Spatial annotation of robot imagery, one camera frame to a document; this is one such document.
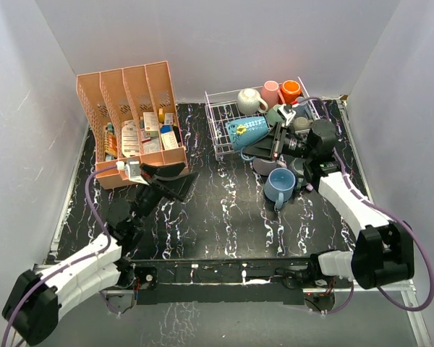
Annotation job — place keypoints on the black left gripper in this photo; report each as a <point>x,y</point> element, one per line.
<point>170,186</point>

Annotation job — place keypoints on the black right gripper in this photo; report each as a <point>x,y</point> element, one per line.
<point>262,147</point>

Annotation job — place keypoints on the white mug blue handle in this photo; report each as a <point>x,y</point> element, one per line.
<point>242,133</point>

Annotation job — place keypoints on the teal green cup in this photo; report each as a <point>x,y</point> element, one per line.
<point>273,116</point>

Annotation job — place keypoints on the olive grey small cup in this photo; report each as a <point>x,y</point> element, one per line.
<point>301,124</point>

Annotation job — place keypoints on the cream speckled mug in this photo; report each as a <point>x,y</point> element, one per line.
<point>249,101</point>

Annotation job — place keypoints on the light blue mug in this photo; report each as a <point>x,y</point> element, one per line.
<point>279,186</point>

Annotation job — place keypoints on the grey-blue printed mug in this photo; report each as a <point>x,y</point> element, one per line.
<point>302,108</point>

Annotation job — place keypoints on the pink mug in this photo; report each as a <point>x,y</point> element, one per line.
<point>271,94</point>

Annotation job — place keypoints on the orange mug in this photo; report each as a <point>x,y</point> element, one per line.
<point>290,91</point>

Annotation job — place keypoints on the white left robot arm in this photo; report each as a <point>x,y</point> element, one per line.
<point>38,301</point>

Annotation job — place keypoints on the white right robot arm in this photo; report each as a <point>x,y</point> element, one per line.
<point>383,252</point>

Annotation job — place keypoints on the lavender wide mug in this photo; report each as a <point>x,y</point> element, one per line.
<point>265,167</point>

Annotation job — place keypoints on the dark grey-green mug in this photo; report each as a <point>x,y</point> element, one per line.
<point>296,167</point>

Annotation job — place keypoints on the blue round container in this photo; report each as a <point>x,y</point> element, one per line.
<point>166,128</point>

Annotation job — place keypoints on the white red medicine box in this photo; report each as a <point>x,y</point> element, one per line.
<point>150,121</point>

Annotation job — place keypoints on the yellow small box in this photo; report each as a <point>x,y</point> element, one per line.
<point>161,115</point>

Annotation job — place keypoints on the white blister pack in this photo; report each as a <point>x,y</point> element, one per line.
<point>129,137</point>

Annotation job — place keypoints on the orange medicine box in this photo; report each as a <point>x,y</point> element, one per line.
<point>110,144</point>

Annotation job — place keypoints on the peach plastic file organizer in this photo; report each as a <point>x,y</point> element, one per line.
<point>114,96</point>

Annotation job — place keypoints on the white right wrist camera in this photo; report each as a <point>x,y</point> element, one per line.
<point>288,113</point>

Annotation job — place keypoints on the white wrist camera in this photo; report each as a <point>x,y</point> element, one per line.
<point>132,169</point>
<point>288,113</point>

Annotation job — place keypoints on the white wire dish rack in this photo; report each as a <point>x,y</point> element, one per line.
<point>221,108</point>

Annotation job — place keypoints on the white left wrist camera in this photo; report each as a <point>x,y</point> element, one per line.
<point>132,169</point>

